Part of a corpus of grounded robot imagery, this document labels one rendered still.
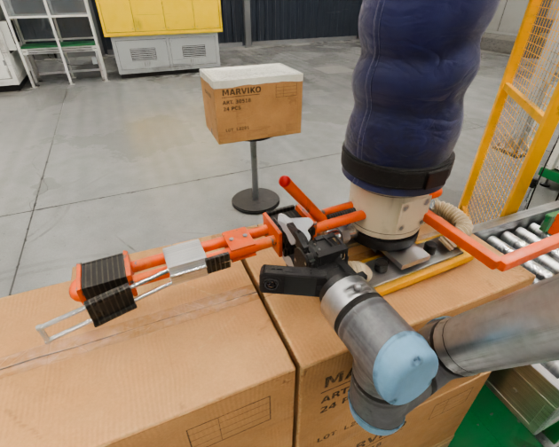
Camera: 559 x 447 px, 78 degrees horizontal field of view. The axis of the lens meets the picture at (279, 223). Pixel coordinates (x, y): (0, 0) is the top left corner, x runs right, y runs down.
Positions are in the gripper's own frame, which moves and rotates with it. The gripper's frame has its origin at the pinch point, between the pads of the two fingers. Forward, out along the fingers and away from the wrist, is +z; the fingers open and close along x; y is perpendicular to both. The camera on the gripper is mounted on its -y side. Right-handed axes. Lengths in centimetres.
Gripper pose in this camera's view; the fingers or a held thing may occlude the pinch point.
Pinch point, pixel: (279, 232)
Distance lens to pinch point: 70.8
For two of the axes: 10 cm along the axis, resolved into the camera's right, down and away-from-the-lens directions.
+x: 0.0, -8.3, -5.6
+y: 9.1, -2.4, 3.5
